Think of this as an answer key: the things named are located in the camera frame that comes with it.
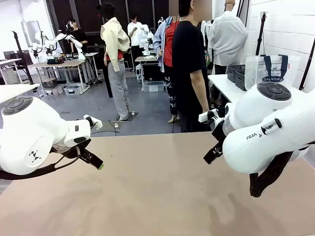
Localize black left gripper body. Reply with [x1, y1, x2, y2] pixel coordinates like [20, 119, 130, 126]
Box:
[63, 137, 93, 159]

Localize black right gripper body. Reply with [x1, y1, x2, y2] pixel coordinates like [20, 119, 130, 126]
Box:
[211, 117, 228, 148]

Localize translucent bag with navy handles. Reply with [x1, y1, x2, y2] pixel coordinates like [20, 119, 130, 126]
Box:
[245, 54, 301, 91]

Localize person's right forearm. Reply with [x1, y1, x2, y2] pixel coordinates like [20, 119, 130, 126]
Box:
[190, 70, 210, 113]

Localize white side table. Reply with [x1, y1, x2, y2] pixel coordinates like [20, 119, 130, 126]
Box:
[208, 73, 248, 104]

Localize gray plastic basket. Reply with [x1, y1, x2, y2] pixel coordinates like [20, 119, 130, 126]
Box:
[235, 70, 248, 91]
[226, 64, 247, 84]

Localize clear storage bin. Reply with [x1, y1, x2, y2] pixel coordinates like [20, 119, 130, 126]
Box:
[142, 80, 165, 92]
[63, 85, 83, 96]

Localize person in black t-shirt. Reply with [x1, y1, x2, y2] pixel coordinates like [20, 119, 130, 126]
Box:
[172, 0, 213, 133]

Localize white work table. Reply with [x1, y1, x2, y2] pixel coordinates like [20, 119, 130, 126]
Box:
[0, 83, 40, 104]

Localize wood top background table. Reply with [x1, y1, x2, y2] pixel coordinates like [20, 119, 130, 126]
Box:
[28, 59, 91, 95]

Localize person in white shirt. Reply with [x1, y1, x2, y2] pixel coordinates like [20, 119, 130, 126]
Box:
[208, 0, 249, 74]

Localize person in red top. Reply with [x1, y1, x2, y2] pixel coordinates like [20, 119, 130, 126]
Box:
[153, 16, 182, 123]

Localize small background table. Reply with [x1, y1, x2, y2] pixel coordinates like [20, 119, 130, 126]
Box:
[134, 56, 158, 91]

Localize black tripod stand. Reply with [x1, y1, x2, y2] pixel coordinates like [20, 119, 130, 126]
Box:
[11, 30, 34, 85]
[255, 11, 268, 56]

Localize white background robot arms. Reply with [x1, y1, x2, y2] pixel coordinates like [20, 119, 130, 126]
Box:
[33, 31, 86, 60]

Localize black tripod leg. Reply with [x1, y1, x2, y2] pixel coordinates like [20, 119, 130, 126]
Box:
[299, 36, 315, 91]

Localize background person in black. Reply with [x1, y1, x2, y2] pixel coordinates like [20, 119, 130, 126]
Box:
[66, 19, 89, 54]

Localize small white background robot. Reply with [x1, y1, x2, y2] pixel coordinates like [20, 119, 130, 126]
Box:
[139, 24, 155, 56]

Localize person in white t-shirt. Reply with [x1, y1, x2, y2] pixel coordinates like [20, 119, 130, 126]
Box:
[127, 14, 144, 59]

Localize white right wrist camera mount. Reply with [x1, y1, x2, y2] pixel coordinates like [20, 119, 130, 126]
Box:
[198, 109, 220, 123]

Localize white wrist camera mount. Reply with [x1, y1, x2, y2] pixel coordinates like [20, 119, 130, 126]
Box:
[198, 109, 220, 123]
[83, 115, 103, 130]

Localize thin black floor cable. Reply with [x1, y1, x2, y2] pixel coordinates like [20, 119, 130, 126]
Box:
[90, 119, 121, 135]

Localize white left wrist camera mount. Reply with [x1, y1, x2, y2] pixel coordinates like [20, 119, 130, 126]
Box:
[83, 115, 103, 130]

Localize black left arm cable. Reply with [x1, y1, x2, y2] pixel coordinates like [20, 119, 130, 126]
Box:
[0, 147, 81, 180]

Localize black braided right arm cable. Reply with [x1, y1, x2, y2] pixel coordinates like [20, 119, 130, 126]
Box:
[249, 150, 295, 198]

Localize gray wall panel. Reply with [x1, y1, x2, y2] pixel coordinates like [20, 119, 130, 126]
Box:
[21, 21, 42, 47]

